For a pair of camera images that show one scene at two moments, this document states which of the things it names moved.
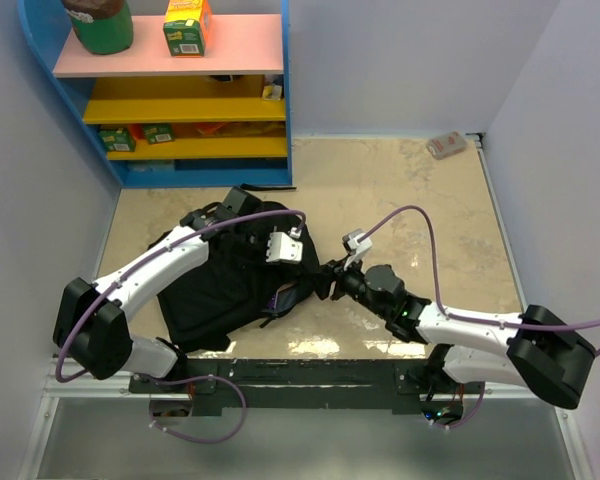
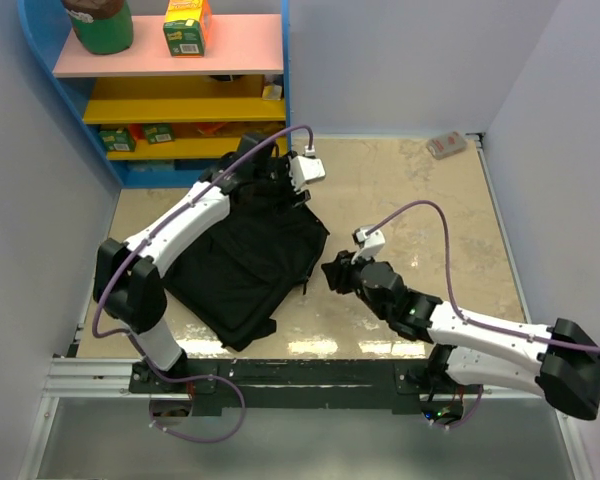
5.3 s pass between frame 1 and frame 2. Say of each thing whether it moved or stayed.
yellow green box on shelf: stayed
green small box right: stayed
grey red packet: stayed
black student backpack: moved
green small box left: stayed
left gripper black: moved
